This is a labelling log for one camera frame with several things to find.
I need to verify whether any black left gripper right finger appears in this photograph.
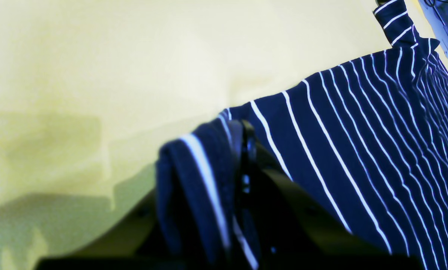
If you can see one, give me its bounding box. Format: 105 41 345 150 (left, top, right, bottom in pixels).
235 120 422 270

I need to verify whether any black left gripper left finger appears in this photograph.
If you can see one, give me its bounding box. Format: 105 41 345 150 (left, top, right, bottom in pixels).
35 189 161 270

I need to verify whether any navy white striped T-shirt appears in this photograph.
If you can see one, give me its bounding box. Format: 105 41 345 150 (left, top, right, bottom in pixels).
156 0 448 270

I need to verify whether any yellow table cloth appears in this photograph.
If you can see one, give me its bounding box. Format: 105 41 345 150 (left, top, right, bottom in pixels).
0 0 391 270

